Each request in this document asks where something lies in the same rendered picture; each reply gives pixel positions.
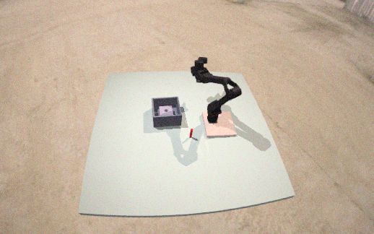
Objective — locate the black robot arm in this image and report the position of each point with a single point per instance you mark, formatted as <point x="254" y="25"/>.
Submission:
<point x="213" y="109"/>

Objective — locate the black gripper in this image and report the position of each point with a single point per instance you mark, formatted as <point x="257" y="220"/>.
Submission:
<point x="204" y="59"/>

